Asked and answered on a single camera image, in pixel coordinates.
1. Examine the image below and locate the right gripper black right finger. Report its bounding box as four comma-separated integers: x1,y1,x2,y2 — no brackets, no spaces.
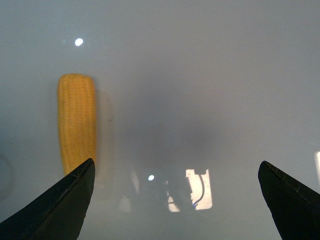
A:
258,161,320,240

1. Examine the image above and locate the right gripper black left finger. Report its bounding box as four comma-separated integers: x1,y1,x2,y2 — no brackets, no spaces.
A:
0,158,95,240

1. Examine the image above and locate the yellow corn cob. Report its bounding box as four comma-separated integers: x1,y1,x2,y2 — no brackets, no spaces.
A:
57,73,97,175

